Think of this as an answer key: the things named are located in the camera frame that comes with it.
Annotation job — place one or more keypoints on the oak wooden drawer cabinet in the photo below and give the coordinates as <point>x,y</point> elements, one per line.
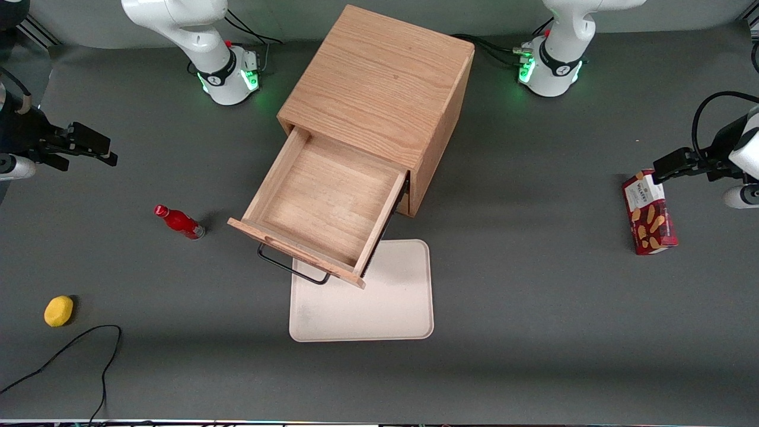
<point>379,77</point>

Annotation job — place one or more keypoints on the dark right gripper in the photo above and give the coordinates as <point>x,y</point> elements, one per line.
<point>25,130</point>

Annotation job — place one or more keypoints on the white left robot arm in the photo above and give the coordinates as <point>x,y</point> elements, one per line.
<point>557,66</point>

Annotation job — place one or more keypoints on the red shortbread cookie box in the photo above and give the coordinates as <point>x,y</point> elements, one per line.
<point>650,216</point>

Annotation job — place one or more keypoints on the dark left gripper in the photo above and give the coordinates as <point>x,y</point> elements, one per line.
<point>719,146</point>

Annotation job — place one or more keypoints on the aluminium frame rail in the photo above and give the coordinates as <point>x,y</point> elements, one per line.
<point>42,34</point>

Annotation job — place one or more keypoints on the red plastic bottle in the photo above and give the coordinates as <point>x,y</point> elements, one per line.
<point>179,222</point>

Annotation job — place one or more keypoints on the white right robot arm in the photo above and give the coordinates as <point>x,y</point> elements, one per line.
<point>209,54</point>

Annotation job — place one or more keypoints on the cream plastic tray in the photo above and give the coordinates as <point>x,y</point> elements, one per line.
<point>385,308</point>

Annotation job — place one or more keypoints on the yellow lemon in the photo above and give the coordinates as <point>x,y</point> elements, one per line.
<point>58,311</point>

